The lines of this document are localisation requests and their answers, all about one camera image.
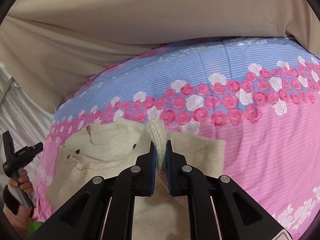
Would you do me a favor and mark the cream knitted sweater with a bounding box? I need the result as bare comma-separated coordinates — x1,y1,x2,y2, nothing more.
46,119,225,239

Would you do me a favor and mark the person's left hand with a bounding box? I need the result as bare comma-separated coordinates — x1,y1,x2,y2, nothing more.
3,169,34,237

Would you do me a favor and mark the white satin curtain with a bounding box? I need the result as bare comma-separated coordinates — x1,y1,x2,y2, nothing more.
0,60,54,185

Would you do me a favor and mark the pink blue floral bedsheet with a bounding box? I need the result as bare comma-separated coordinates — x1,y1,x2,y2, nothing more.
34,38,319,239

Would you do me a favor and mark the beige fabric headboard cover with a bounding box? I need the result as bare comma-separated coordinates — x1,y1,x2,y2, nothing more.
1,0,319,113

